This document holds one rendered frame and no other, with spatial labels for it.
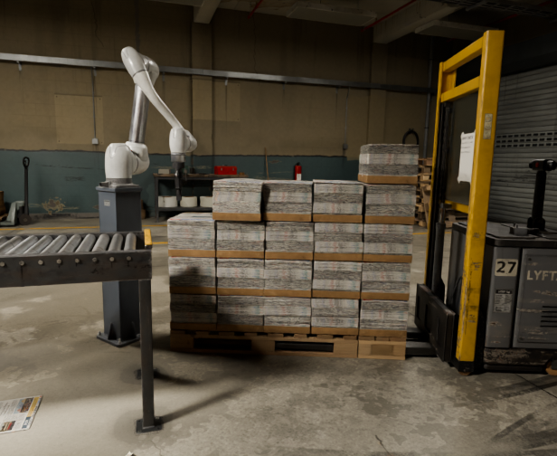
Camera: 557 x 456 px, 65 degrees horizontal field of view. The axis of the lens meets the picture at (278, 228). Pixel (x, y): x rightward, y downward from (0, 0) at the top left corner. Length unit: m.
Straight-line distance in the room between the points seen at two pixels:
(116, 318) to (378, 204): 1.79
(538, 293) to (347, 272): 1.05
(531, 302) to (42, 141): 8.39
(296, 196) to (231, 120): 6.97
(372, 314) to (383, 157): 0.93
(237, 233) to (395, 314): 1.07
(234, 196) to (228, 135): 6.88
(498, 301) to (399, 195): 0.80
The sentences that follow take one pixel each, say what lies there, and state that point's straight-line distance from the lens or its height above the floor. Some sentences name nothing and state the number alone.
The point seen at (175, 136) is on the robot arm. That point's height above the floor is 1.32.
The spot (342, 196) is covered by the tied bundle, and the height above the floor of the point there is 0.99.
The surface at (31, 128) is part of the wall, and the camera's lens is 9.41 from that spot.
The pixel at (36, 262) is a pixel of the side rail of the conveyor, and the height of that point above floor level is 0.77.
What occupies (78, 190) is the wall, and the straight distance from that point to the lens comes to 9.29.
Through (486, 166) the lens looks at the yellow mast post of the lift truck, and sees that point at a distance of 2.53.
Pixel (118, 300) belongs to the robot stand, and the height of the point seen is 0.29.
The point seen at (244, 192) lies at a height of 1.00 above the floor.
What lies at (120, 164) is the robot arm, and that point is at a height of 1.15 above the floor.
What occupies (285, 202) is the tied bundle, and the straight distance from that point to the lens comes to 2.54.
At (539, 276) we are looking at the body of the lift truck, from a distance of 2.79.
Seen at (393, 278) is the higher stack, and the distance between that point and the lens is 2.67.
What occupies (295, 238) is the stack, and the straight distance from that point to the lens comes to 2.57.
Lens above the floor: 1.18
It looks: 9 degrees down
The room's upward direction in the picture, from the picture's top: 1 degrees clockwise
